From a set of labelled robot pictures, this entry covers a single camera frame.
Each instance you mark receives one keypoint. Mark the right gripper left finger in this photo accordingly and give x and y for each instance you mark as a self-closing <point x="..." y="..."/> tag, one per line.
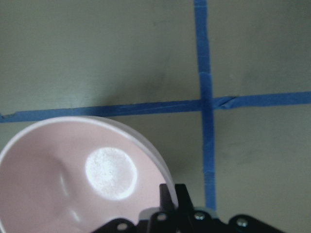
<point x="166" y="202"/>

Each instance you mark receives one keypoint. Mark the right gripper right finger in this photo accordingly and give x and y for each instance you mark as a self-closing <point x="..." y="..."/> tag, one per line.
<point x="183" y="197"/>

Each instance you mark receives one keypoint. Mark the small pink bowl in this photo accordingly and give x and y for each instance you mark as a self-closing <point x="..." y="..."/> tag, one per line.
<point x="74" y="174"/>

